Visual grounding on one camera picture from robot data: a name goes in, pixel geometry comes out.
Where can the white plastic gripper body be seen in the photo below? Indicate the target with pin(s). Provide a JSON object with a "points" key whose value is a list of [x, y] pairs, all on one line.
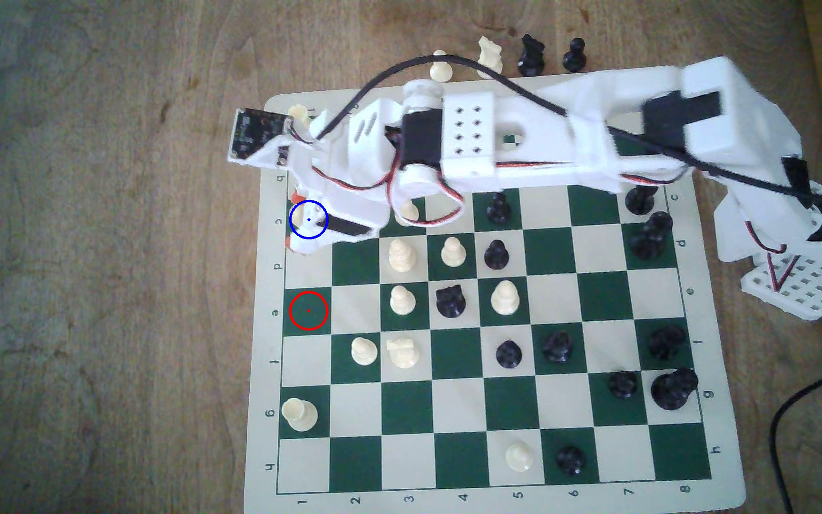
{"points": [[351, 229]]}

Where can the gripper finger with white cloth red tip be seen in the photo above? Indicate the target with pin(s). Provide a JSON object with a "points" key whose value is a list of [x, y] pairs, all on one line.
{"points": [[310, 243], [311, 187]]}

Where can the white chess king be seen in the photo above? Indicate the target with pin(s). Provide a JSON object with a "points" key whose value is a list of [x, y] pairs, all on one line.
{"points": [[302, 214]]}

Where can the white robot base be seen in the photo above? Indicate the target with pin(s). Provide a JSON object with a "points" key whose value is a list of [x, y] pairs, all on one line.
{"points": [[739, 235]]}

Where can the white chess pawn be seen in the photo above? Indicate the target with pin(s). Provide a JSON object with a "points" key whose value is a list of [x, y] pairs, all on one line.
{"points": [[440, 70], [519, 456], [364, 350], [454, 251], [409, 211], [402, 300]]}

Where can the white chess rook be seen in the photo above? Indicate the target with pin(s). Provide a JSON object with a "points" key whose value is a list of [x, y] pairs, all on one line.
{"points": [[299, 414], [299, 113]]}

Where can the white chess bishop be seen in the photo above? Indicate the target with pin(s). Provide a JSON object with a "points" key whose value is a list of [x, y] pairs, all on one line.
{"points": [[402, 255]]}

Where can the black chess pawn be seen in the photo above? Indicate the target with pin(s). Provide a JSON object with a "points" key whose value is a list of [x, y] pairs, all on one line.
{"points": [[557, 346], [571, 460], [496, 255], [509, 353], [574, 56], [499, 207], [623, 384]]}

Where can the white chess knight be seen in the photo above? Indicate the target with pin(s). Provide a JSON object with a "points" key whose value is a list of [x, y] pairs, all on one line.
{"points": [[402, 352], [489, 53]]}

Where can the black chess knight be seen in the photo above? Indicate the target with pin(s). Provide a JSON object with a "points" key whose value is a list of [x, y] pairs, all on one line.
{"points": [[531, 57], [450, 300]]}

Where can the green and cream chess mat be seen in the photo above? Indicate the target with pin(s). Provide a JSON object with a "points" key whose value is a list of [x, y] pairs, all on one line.
{"points": [[411, 407]]}

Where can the black chess rook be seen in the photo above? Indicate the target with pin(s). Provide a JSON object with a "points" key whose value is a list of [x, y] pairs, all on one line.
{"points": [[666, 341], [639, 200]]}

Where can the black chess queen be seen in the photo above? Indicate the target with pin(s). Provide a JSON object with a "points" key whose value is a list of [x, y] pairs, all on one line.
{"points": [[646, 243]]}

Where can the black chess king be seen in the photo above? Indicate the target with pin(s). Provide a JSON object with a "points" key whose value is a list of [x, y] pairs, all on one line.
{"points": [[673, 389]]}

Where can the white pawn e5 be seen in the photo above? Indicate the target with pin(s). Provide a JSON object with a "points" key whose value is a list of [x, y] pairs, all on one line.
{"points": [[504, 298]]}

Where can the white perforated plate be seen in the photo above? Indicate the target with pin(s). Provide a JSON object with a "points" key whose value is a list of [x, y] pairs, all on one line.
{"points": [[800, 289]]}

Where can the black camera circuit board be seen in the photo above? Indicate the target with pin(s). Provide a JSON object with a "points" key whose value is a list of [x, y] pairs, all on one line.
{"points": [[257, 135]]}

